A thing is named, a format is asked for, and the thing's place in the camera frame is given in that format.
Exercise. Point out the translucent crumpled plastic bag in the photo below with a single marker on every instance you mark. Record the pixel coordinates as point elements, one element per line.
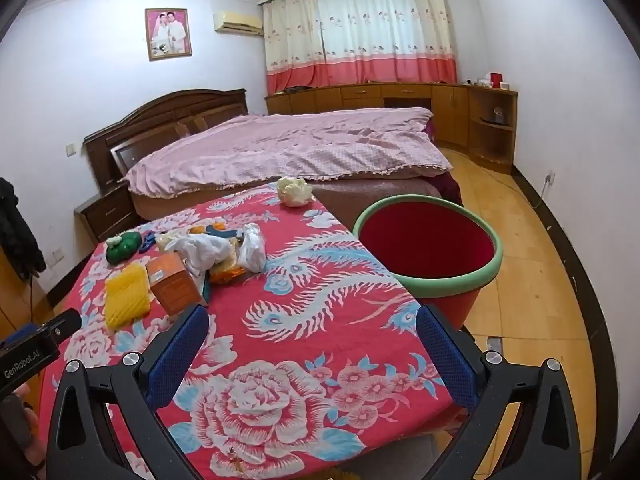
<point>252,250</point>

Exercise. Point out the dark wooden bed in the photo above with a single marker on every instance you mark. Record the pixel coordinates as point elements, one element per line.
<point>165,110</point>

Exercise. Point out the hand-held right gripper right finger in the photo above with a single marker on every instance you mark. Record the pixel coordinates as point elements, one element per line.
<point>445,360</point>

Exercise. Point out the red floral tablecloth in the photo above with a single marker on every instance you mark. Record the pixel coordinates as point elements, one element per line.
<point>300,335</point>

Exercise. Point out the framed wall photo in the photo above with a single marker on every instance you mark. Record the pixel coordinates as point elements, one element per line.
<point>168,34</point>

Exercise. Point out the long wooden cabinet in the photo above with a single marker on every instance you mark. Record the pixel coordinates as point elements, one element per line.
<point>360,94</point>

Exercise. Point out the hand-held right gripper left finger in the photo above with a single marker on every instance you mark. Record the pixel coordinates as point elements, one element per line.
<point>180,360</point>

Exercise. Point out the pink checked bedspread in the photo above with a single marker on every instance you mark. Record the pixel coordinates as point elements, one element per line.
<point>280,150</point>

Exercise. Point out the white crumpled plastic bag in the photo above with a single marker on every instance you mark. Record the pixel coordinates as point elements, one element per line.
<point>200,252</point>

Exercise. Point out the wooden corner shelf unit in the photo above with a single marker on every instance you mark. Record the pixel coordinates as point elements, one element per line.
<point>492,145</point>

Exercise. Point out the small jar on shelf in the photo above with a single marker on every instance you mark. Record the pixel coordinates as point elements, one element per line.
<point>497,115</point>

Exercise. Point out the yellow foam fruit net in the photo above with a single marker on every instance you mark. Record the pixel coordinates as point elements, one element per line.
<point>125,295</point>

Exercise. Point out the dark hanging jacket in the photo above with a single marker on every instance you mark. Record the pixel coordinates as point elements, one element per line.
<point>17,230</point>

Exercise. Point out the wall socket near wardrobe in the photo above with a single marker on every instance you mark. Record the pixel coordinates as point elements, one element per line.
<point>57,255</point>

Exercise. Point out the red bucket with green rim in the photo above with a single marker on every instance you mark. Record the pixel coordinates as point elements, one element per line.
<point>425,245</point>

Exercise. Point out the small red box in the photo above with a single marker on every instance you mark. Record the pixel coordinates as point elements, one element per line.
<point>496,80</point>

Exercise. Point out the cream plastic bag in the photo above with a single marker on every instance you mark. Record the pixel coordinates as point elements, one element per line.
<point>295,191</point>

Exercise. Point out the orange cracker packet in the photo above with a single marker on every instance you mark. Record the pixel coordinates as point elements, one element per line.
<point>225,275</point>

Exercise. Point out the low wall socket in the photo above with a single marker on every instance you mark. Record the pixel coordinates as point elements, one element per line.
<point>550,178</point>

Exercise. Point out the dark wooden nightstand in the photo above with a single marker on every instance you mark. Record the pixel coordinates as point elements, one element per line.
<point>107,215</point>

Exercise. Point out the cream and red curtain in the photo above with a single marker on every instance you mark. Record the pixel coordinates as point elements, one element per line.
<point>360,30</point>

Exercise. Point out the wall air conditioner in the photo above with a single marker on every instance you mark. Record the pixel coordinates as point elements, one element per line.
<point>237,22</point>

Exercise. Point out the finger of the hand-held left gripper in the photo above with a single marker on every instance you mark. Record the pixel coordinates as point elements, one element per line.
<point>65,324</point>

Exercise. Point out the blue grey plastic tool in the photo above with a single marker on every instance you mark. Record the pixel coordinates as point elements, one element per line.
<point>222,233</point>

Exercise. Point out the green toy pumpkin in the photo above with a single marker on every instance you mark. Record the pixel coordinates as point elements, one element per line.
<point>124,247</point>

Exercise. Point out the orange carton box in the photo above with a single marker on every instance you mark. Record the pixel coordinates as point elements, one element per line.
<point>172,285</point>

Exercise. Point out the wooden wardrobe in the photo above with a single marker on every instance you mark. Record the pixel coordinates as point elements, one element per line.
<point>15,300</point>

